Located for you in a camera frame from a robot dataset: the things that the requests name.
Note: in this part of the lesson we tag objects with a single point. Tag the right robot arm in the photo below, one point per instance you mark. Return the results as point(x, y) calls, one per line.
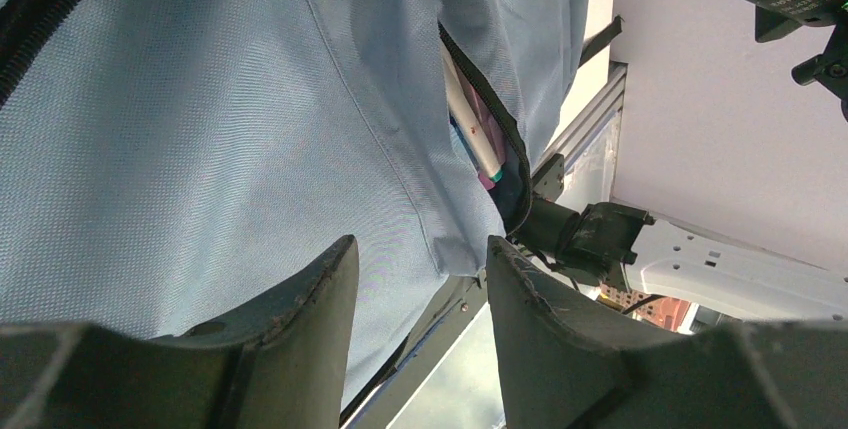
point(747, 170)

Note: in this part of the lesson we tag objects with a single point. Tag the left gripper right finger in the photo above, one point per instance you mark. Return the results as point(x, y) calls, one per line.
point(566, 361)

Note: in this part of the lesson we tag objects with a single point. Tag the teal capped white marker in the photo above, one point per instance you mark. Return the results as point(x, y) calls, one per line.
point(467, 122)

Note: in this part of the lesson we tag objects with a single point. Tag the blue highlighter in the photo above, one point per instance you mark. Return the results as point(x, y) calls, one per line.
point(459, 144)

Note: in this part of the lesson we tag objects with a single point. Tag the blue student backpack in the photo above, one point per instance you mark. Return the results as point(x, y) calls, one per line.
point(165, 161)

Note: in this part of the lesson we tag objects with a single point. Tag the pink highlighter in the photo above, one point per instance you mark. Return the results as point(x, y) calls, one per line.
point(489, 125)

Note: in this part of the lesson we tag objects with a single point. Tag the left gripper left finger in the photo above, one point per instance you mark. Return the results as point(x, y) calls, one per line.
point(277, 361)

